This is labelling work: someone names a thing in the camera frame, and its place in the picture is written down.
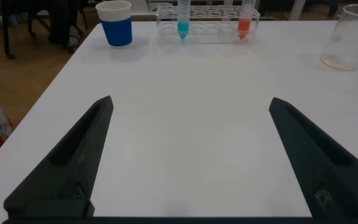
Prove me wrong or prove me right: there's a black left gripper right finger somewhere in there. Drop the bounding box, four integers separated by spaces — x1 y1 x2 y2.
268 97 358 220

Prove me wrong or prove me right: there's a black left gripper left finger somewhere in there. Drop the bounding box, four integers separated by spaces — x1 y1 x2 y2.
3 95 114 220

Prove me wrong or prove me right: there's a red pigment test tube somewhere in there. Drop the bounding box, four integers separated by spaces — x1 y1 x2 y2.
237 0 257 40

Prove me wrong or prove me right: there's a clear glass beaker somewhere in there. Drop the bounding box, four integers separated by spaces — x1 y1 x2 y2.
319 4 358 72

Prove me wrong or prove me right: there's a clear acrylic test tube rack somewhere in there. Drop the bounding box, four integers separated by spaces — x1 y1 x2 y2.
156 4 260 44

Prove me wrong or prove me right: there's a blue pigment test tube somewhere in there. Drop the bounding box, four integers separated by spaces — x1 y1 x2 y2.
177 0 191 40

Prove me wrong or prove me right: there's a blue white paper cup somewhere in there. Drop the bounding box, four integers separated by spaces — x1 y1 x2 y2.
95 0 133 47

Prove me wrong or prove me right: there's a white standing desk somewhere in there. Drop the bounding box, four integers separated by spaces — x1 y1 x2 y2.
288 0 306 21

